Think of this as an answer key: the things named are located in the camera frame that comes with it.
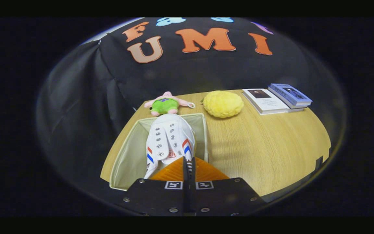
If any white canvas shoe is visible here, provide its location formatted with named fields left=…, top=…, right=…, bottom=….
left=144, top=114, right=196, bottom=180

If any blue book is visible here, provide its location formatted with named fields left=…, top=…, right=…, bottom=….
left=268, top=84, right=313, bottom=109

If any white book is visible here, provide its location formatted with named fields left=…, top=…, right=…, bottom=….
left=242, top=88, right=304, bottom=115

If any beige fabric storage box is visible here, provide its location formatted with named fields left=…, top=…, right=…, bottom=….
left=109, top=113, right=209, bottom=191

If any yellow fuzzy plush toy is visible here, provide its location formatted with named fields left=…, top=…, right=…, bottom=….
left=202, top=90, right=244, bottom=118

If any pink and green plush toy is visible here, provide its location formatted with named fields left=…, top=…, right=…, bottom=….
left=144, top=91, right=195, bottom=117

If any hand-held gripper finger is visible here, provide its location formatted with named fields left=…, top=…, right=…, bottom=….
left=190, top=157, right=267, bottom=216
left=122, top=157, right=189, bottom=216

